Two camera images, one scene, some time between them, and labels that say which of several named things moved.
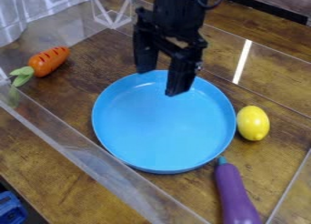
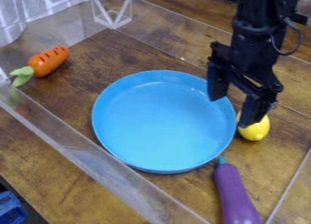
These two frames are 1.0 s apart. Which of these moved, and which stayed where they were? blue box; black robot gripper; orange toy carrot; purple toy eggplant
Moved: black robot gripper
Stayed: purple toy eggplant; orange toy carrot; blue box
